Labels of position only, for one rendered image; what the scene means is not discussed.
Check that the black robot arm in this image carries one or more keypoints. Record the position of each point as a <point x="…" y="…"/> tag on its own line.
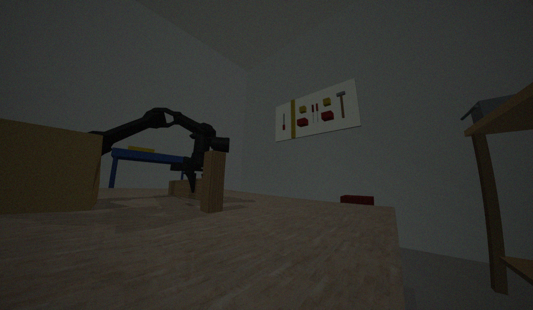
<point x="203" y="133"/>

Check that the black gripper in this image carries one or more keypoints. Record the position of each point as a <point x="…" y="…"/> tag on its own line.
<point x="197" y="161"/>

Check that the wooden plank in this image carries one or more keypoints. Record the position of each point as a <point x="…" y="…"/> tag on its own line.
<point x="182" y="188"/>

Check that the brown wooden post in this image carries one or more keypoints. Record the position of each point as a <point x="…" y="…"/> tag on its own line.
<point x="213" y="182"/>

